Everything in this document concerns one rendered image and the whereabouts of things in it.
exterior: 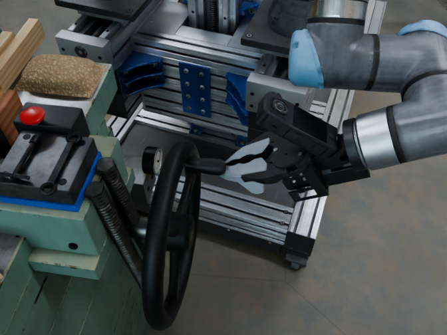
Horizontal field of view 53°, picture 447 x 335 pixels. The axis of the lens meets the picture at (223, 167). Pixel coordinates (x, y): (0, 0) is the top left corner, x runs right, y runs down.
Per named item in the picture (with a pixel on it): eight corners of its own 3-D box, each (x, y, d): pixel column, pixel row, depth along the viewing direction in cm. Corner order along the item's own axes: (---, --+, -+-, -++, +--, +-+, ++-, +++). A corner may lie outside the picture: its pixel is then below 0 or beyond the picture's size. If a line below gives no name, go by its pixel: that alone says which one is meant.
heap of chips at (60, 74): (90, 98, 76) (85, 80, 73) (12, 90, 77) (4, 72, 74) (107, 65, 81) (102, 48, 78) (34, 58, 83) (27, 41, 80)
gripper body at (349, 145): (290, 205, 65) (373, 188, 59) (263, 169, 60) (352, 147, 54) (293, 165, 70) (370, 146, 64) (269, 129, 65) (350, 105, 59)
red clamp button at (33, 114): (40, 127, 55) (37, 121, 54) (17, 125, 55) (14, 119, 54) (50, 111, 57) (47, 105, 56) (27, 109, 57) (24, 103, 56)
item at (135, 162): (149, 205, 105) (144, 185, 99) (99, 199, 106) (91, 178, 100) (157, 177, 110) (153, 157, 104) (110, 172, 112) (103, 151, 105)
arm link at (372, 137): (388, 137, 52) (383, 92, 57) (350, 147, 54) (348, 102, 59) (404, 175, 57) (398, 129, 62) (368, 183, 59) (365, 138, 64)
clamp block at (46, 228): (98, 260, 59) (82, 223, 53) (3, 246, 61) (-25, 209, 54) (130, 174, 69) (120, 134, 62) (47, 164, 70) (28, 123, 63)
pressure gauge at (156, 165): (157, 186, 100) (153, 162, 94) (141, 184, 100) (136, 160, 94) (164, 165, 104) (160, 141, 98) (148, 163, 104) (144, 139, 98)
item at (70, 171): (78, 213, 54) (66, 185, 49) (-7, 201, 55) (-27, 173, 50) (112, 135, 62) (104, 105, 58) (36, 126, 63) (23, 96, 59)
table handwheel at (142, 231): (202, 266, 87) (165, 379, 60) (104, 252, 89) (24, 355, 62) (213, 122, 78) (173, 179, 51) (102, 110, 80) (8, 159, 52)
